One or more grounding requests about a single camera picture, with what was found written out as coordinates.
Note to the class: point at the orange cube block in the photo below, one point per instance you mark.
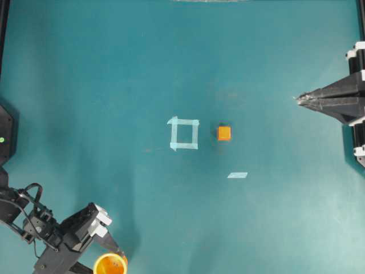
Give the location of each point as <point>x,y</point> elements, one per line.
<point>224,132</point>

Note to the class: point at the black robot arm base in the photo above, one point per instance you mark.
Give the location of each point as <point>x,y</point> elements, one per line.
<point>9,130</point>

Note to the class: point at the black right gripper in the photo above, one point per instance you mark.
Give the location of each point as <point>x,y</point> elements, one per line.
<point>350,110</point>

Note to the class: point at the light blue tape strip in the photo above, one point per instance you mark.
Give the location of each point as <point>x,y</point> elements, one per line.
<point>237,175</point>

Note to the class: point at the black aluminium frame rail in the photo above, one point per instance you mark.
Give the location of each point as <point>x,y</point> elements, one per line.
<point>4,15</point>

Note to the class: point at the light blue tape square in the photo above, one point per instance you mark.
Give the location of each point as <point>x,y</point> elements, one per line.
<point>184,133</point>

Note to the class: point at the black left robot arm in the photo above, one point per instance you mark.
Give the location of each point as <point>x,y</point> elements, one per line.
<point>23,213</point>

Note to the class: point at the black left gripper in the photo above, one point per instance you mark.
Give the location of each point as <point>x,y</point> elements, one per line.
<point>72,237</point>

